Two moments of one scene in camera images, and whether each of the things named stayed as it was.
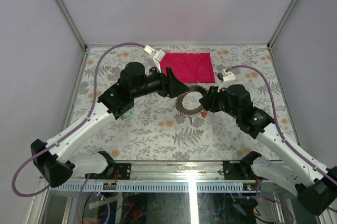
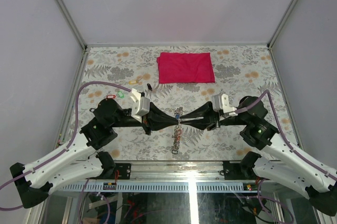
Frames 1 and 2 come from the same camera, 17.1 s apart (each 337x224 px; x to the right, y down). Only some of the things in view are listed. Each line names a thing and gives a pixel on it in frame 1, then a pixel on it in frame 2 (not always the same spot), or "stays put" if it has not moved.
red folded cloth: (189, 67) stays put
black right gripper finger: (206, 101) → (200, 125)
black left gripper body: (157, 84) → (133, 122)
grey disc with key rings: (188, 103) → (177, 134)
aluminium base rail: (163, 172) stays put
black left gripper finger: (176, 88) → (160, 124)
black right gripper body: (219, 99) → (217, 123)
